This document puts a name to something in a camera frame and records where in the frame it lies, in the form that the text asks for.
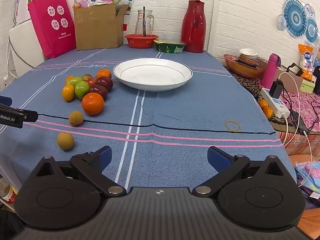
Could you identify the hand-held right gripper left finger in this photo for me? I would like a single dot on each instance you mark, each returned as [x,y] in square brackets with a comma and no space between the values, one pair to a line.
[106,156]

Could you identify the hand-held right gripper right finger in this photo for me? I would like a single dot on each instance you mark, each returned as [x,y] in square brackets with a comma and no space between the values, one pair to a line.
[217,158]

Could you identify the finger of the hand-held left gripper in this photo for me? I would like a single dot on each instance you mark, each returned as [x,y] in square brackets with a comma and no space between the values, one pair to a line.
[5,100]
[31,116]

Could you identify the yellow-brown round fruit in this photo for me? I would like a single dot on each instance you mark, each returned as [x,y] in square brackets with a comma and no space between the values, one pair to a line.
[65,141]

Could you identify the yellow-orange oval citrus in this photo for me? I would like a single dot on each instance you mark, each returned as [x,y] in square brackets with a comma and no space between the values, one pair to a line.
[68,93]

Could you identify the brown kiwi fruit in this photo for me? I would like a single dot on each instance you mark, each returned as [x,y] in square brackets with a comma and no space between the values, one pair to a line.
[76,118]

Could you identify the small orange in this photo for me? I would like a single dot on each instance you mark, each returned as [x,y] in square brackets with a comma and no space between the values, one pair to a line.
[69,79]
[268,112]
[263,103]

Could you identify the large orange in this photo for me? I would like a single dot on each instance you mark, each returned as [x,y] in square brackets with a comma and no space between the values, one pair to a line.
[92,104]

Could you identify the small green jujube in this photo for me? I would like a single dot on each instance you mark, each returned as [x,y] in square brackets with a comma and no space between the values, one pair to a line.
[74,80]

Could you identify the large green jujube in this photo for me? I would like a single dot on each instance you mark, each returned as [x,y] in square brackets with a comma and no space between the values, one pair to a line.
[82,90]

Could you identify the dark red plum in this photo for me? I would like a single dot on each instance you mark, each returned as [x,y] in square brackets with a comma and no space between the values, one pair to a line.
[105,83]
[99,91]

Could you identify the mottled passion fruit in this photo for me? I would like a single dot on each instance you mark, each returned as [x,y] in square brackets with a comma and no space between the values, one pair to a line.
[87,76]

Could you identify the small red fruit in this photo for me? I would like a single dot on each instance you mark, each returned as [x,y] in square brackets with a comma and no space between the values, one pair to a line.
[91,82]

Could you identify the round tangerine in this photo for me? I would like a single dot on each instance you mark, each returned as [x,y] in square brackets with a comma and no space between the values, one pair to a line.
[104,73]

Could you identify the white round plate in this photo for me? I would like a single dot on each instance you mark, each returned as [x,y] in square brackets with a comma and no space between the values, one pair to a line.
[152,76]

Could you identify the yellow rubber band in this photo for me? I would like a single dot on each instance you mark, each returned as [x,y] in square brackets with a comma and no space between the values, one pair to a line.
[227,126]

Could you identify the white refrigerator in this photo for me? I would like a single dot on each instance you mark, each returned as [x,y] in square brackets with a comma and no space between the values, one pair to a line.
[22,50]

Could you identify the blue striped tablecloth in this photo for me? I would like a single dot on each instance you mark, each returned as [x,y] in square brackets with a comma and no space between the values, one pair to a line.
[175,110]

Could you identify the red label bottle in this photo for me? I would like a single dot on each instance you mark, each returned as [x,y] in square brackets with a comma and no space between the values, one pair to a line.
[6,192]

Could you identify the leopard print cloth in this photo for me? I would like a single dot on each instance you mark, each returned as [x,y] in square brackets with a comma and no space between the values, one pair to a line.
[247,85]

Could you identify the white power strip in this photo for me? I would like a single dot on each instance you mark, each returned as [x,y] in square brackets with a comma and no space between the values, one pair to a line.
[278,107]

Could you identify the black charger adapter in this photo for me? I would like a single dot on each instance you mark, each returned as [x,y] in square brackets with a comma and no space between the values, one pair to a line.
[276,90]

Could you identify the pink tote bag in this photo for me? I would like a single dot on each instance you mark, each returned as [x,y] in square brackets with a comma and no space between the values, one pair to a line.
[53,22]

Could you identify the amber glass bowl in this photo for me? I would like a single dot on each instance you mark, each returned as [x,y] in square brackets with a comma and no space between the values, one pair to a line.
[233,67]

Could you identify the pig print package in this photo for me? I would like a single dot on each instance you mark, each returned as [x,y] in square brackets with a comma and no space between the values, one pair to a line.
[311,173]

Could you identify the pink floral blanket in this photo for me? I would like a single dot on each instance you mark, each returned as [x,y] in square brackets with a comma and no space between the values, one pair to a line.
[307,110]

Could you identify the pink water bottle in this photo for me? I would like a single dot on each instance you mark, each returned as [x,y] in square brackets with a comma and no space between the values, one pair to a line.
[270,70]

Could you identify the white paper cup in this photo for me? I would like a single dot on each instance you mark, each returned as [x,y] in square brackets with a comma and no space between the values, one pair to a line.
[248,53]

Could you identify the cardboard box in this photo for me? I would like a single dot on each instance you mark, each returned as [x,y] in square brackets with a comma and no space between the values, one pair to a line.
[96,28]

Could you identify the red plastic basket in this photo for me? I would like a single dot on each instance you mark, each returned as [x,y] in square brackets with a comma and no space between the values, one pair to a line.
[140,41]

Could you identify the green patterned bowl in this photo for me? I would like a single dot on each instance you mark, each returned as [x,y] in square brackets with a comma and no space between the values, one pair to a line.
[170,47]

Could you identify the red thermos jug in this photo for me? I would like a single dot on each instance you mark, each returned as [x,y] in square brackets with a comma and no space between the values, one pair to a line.
[193,27]

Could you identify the orange snack bag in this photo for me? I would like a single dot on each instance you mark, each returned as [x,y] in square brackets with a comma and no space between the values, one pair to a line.
[306,60]

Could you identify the dark stick in pitcher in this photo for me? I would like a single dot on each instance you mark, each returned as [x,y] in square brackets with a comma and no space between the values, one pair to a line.
[144,22]

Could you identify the glass pitcher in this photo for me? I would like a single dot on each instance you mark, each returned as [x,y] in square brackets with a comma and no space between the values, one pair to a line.
[145,21]

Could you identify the blue paper fan decoration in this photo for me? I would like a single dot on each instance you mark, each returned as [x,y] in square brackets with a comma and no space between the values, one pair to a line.
[296,17]

